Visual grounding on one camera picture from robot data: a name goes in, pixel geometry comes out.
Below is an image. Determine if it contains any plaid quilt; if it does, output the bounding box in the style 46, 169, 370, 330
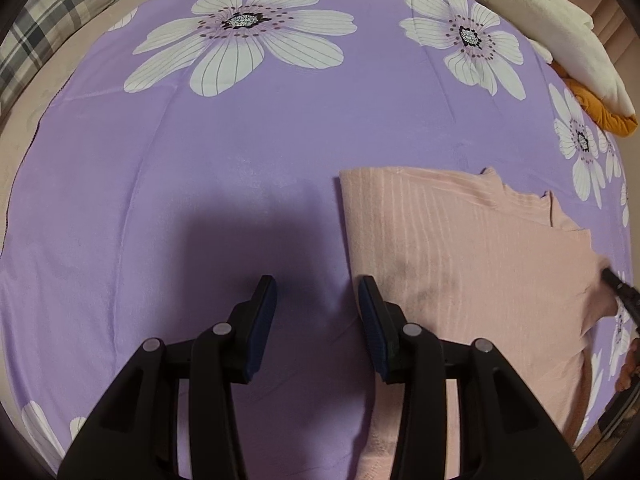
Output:
0, 0, 140, 107

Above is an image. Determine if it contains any pink knit sweater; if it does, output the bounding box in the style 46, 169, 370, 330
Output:
339, 166, 622, 480

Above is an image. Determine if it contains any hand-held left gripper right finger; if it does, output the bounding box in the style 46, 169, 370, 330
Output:
358, 275, 586, 480

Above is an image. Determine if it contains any mustard orange cloth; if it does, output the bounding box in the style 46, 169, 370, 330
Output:
549, 60, 640, 138

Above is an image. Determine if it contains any person's right hand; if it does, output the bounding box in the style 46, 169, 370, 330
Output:
616, 334, 640, 395

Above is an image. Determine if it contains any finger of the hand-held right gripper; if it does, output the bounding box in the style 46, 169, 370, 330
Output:
598, 267, 640, 325

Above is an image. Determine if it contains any purple floral blanket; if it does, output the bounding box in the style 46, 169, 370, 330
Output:
0, 0, 635, 480

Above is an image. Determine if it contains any white fluffy blanket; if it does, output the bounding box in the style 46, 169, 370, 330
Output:
404, 0, 637, 117

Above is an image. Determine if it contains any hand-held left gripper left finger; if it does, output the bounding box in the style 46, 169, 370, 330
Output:
56, 274, 279, 480

